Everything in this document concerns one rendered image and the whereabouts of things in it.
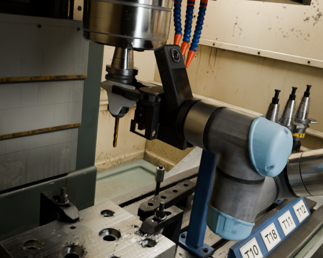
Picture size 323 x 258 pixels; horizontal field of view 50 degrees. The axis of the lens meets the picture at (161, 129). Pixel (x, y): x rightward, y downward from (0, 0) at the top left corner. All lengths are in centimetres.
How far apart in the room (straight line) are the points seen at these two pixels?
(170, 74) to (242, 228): 26
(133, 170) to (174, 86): 151
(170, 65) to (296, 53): 104
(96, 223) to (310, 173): 49
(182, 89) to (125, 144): 144
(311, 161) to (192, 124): 20
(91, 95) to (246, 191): 85
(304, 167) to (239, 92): 111
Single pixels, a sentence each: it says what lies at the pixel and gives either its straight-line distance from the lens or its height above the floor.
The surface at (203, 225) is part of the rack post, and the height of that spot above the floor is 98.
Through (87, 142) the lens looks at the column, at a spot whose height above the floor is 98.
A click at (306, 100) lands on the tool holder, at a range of 112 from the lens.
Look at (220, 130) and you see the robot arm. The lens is 51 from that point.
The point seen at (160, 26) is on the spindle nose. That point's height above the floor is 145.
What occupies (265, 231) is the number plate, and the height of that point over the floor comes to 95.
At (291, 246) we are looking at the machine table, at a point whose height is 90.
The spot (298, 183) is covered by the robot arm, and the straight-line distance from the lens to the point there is 61.
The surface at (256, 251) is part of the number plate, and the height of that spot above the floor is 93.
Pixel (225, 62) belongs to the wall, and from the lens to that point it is 172.
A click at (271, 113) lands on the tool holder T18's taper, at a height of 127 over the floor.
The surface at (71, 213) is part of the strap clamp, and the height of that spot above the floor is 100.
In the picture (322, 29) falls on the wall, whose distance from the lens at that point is 154.
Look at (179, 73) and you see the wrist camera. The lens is 58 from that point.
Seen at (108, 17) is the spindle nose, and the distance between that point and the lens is 60.
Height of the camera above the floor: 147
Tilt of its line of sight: 18 degrees down
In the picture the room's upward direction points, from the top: 8 degrees clockwise
